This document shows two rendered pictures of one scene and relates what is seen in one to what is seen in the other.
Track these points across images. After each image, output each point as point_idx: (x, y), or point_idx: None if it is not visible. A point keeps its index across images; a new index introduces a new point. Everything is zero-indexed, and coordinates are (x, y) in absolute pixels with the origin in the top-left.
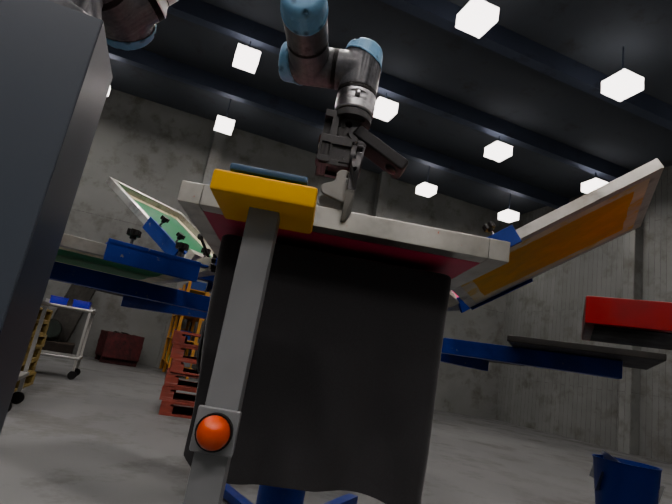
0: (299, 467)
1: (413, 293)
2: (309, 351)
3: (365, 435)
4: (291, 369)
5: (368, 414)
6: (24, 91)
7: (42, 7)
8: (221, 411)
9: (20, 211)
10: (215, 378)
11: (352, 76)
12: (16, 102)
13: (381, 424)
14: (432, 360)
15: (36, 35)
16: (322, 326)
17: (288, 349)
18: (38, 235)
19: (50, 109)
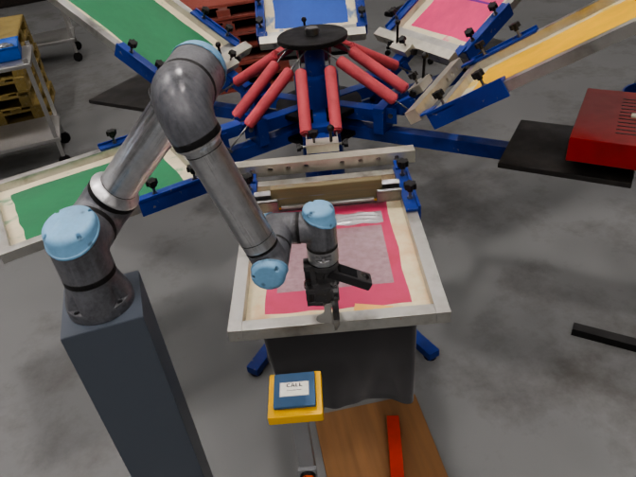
0: (344, 398)
1: None
2: (334, 360)
3: (377, 379)
4: (326, 367)
5: (377, 372)
6: (132, 370)
7: (108, 331)
8: (308, 470)
9: (168, 409)
10: (300, 459)
11: (315, 248)
12: (132, 376)
13: (385, 373)
14: (410, 348)
15: (116, 345)
16: (339, 348)
17: (322, 362)
18: (178, 403)
19: (150, 369)
